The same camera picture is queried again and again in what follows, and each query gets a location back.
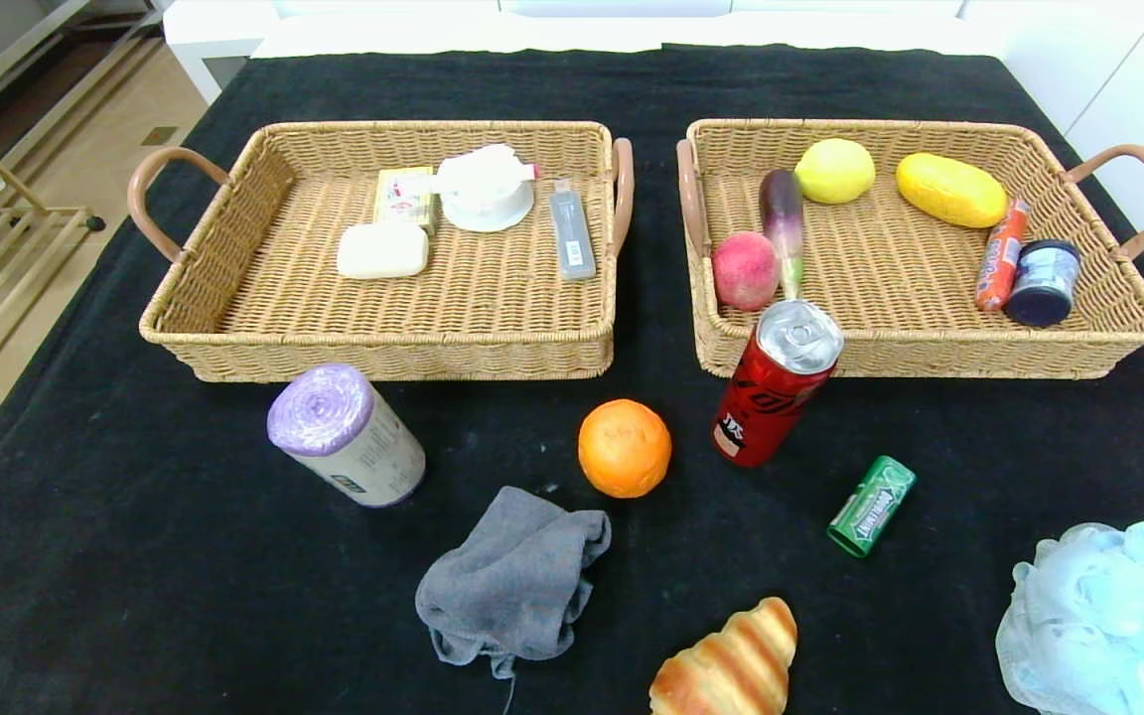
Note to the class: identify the orange fruit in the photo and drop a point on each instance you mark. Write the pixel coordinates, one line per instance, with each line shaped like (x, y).
(624, 449)

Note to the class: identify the red soda can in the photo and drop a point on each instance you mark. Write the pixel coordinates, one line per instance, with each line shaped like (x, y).
(771, 397)

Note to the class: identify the green gum box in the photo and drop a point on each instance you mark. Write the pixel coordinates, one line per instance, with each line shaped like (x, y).
(871, 506)

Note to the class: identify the wicker basket holding toiletries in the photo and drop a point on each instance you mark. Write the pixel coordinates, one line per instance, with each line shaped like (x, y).
(493, 298)

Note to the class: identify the wicker basket holding food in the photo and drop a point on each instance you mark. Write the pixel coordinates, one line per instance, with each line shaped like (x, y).
(890, 288)

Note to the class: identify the grey rectangular stick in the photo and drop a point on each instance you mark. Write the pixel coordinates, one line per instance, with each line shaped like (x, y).
(572, 233)

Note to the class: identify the white round bowl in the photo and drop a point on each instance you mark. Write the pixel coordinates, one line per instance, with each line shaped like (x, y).
(485, 194)

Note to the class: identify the pink peach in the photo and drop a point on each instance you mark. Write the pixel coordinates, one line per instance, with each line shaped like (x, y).
(745, 271)

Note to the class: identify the white soap bar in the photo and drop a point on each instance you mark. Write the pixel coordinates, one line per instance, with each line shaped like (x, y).
(381, 251)

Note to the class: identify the grey cloth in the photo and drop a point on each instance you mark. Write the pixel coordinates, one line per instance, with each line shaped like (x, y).
(512, 576)

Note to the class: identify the small pale printed box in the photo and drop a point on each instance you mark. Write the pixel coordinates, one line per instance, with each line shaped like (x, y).
(401, 197)

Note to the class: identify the purple trash bag roll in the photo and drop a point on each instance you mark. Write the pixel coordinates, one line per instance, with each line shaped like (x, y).
(349, 437)

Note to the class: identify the purple eggplant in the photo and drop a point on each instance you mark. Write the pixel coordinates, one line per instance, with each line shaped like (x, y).
(782, 214)

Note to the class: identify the yellow lemon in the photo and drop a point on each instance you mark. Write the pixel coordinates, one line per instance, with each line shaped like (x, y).
(834, 171)

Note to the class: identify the croissant bread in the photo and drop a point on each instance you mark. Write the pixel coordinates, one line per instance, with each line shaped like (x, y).
(731, 665)

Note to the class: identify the yellow oblong mango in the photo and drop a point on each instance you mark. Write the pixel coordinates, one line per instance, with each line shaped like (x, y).
(951, 190)

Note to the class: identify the black table cloth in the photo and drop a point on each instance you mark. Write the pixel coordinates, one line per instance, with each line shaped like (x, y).
(185, 556)

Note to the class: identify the orange sausage snack tube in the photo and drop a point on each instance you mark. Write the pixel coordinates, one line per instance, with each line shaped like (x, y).
(1001, 256)

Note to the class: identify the dark blue jar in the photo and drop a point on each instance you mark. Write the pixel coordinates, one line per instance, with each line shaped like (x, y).
(1042, 285)

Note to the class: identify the light blue bath sponge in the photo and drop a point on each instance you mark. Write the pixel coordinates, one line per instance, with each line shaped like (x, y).
(1108, 626)

